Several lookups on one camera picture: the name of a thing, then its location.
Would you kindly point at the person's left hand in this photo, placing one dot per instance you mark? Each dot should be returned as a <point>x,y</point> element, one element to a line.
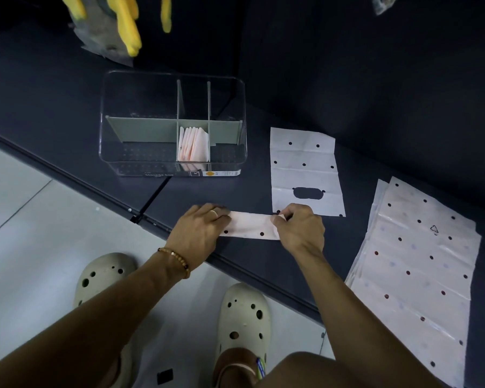
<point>198,234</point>

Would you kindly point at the person's right hand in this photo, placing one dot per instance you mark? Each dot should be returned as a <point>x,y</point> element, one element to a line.
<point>305,232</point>

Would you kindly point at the pink bags row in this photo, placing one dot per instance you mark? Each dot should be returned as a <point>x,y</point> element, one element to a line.
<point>307,173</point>

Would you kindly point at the clear plastic organizer box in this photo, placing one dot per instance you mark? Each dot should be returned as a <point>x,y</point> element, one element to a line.
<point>141,129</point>

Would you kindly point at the stack of polka dot bags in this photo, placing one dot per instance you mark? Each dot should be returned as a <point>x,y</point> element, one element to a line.
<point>420,270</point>

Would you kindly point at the person's right forearm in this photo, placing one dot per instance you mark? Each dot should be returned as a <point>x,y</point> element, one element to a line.
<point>359,327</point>

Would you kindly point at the person's left forearm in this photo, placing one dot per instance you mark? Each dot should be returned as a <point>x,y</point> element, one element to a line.
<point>85,323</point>

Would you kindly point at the person's right leg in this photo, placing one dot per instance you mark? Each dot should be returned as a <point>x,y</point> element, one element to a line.
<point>315,373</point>

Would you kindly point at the cream right clog shoe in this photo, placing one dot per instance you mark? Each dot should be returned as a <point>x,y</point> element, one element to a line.
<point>244,311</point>

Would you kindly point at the cream clog shoe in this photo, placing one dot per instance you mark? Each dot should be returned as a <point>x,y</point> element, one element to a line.
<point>244,311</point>
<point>101,274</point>

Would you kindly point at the cream left clog shoe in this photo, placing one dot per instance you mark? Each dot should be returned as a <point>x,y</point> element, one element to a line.
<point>101,274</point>

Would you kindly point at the small black square object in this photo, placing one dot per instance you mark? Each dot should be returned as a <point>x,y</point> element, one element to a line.
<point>165,377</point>

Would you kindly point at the dark blue sofa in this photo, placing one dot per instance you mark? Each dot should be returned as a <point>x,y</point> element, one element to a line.
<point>347,76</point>

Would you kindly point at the grey plush toy yellow feet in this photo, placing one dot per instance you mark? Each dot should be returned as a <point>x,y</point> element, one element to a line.
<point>127,28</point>

